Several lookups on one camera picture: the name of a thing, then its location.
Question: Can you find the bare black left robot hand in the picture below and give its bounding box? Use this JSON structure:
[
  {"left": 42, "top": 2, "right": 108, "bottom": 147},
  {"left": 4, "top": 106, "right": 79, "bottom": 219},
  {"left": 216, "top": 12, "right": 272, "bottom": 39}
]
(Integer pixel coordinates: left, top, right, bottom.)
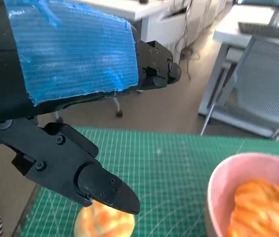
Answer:
[{"left": 0, "top": 0, "right": 182, "bottom": 215}]

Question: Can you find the pink bowl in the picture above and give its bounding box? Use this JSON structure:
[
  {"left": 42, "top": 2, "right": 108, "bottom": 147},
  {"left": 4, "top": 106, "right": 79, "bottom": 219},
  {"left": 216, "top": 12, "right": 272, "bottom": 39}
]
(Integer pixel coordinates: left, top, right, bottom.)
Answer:
[{"left": 204, "top": 152, "right": 279, "bottom": 237}]

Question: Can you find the long striped bread loaf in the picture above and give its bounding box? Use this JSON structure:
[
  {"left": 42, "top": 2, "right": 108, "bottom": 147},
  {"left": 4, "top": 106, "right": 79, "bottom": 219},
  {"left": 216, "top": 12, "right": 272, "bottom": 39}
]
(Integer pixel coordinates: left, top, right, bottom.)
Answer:
[{"left": 227, "top": 179, "right": 279, "bottom": 237}]

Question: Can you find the round bread bun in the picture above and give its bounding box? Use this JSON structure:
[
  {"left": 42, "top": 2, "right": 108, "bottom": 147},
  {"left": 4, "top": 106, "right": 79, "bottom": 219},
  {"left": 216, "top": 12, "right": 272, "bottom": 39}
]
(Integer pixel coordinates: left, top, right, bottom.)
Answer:
[{"left": 74, "top": 200, "right": 135, "bottom": 237}]

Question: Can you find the white desk unit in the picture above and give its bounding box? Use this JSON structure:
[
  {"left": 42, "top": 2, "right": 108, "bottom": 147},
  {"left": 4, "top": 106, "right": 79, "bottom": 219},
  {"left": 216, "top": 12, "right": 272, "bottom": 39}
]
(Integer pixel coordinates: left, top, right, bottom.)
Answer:
[{"left": 79, "top": 0, "right": 229, "bottom": 64}]

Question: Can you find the green cutting mat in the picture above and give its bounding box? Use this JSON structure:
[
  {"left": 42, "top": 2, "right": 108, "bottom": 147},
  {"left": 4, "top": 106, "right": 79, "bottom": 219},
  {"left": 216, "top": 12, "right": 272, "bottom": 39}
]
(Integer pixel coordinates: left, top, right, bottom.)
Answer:
[{"left": 19, "top": 126, "right": 279, "bottom": 237}]

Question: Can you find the white desk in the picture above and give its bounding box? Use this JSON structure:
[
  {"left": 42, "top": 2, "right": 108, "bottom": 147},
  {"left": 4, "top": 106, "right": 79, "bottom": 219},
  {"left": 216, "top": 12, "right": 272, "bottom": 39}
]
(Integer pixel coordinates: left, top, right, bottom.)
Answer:
[{"left": 198, "top": 2, "right": 279, "bottom": 117}]

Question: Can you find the black keyboard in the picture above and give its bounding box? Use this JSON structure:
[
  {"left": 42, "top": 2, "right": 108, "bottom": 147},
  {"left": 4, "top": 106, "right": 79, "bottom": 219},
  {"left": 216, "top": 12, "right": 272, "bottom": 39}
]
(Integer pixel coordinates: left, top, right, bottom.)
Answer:
[{"left": 237, "top": 21, "right": 279, "bottom": 40}]

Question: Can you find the grey mesh chair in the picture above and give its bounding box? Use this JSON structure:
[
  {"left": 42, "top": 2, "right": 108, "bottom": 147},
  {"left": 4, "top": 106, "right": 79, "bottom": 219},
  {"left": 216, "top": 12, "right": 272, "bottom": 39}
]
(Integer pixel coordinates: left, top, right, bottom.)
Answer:
[{"left": 199, "top": 34, "right": 279, "bottom": 142}]

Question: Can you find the grey chair frame with casters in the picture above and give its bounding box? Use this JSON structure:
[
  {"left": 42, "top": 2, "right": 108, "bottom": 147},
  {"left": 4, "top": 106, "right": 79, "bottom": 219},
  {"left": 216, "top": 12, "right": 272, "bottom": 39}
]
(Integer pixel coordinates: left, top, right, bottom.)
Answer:
[{"left": 54, "top": 95, "right": 124, "bottom": 124}]

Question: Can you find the black hanging cable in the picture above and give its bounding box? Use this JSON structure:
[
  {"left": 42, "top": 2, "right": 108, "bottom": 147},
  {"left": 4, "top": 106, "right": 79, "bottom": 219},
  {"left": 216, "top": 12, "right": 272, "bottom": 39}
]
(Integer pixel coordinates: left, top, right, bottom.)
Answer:
[{"left": 177, "top": 0, "right": 201, "bottom": 81}]

